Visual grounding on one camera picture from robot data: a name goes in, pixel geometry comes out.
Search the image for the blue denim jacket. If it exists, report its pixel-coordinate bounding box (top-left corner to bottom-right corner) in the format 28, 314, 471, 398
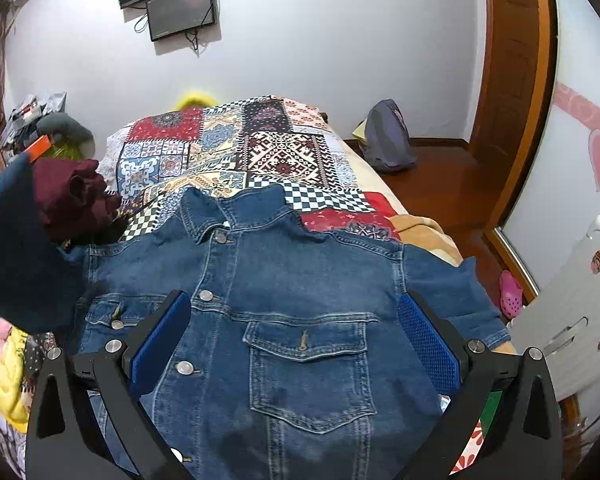
67, 185, 509, 479

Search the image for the yellow garment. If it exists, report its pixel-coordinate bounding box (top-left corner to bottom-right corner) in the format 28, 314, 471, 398
0, 320, 30, 434

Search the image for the pink croc shoe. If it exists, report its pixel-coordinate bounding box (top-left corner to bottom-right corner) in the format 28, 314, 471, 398
498, 270, 524, 320

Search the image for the dark blue garment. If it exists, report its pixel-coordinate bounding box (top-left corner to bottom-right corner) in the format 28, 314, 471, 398
0, 154, 85, 334

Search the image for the beige cartoon fleece blanket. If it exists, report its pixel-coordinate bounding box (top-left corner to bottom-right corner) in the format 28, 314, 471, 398
324, 129, 517, 476

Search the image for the maroon crumpled garment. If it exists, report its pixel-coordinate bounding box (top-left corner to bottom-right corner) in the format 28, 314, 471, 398
33, 158, 124, 245

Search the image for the white sliding wardrobe door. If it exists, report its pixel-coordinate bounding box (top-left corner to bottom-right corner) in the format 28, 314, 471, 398
486, 0, 600, 299

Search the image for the orange box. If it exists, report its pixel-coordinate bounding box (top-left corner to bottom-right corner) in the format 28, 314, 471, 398
24, 136, 53, 162

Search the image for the patchwork patterned quilt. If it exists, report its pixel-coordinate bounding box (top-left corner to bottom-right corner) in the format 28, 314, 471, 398
98, 96, 396, 240

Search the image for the grey green neck pillow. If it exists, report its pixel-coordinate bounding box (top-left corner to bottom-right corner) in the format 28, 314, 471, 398
36, 112, 95, 158

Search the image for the purple grey backpack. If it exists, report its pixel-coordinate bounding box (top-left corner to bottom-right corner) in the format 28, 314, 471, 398
358, 99, 417, 174

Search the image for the brown wooden door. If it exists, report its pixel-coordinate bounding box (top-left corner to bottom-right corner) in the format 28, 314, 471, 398
469, 0, 558, 231

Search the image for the yellow plush pillow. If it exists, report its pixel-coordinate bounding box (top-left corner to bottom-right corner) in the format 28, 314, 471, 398
175, 91, 219, 110

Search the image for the small black wall monitor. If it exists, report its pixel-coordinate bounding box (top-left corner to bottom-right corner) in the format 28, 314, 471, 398
146, 0, 215, 41

